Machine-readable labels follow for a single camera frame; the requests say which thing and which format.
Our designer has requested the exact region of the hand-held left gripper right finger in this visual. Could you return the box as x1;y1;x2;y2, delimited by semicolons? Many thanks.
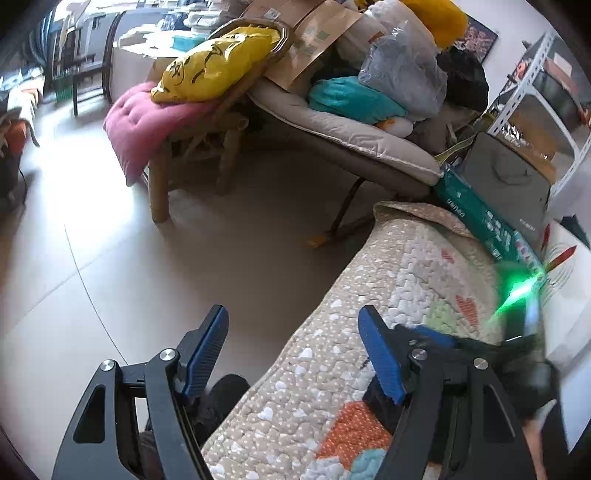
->
358;304;539;480

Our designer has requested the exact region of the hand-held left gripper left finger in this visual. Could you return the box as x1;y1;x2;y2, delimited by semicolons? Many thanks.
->
51;304;230;480

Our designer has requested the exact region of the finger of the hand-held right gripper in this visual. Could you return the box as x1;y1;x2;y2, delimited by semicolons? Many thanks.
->
395;324;462;352
363;378;407;437

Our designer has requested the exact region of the person's right forearm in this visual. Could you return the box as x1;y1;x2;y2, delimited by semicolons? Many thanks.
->
519;401;571;480

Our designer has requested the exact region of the heart print quilted blanket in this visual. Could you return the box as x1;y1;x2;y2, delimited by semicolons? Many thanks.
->
202;200;550;480

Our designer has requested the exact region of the white paper bag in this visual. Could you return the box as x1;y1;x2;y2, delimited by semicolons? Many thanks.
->
538;219;591;453

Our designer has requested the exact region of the colourful toy box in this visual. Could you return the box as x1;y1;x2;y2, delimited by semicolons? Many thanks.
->
512;231;546;274

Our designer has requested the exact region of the green packet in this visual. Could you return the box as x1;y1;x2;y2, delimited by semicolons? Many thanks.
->
433;167;518;264

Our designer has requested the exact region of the grey laptop bag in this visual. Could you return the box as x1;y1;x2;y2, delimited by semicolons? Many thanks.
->
462;133;552;245

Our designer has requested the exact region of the white plush toy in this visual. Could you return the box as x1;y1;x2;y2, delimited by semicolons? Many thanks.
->
376;117;416;139

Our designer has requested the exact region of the beige padded lounge chair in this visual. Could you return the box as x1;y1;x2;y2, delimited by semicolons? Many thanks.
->
247;78;446;250

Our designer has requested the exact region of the pink seat cushion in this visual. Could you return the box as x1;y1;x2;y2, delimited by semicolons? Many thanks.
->
102;82;222;188

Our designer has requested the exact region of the white metal shelf rack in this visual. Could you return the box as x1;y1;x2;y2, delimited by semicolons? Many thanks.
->
487;32;591;199

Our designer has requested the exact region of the teal towel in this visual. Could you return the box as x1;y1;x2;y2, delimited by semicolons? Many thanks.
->
308;76;409;125

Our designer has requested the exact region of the black bag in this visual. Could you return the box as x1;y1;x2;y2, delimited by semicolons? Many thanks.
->
436;46;490;114

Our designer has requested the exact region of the clear bag of grey clothes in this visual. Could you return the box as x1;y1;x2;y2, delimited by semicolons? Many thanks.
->
358;18;448;123

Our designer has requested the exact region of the yellow printed cushion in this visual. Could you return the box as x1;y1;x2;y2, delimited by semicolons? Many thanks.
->
151;26;282;103

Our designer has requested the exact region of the white table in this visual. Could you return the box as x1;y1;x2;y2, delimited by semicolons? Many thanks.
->
111;25;213;95

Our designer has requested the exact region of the dark wooden chair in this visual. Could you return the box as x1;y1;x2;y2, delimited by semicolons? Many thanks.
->
69;11;123;116

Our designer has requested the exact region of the yellow bag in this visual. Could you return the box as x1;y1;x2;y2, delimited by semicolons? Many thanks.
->
399;0;469;49

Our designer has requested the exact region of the brown paper bag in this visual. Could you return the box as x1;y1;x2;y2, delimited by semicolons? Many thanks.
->
240;0;365;95

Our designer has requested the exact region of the brown tree wall poster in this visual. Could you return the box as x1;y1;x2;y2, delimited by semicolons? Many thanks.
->
455;14;499;63

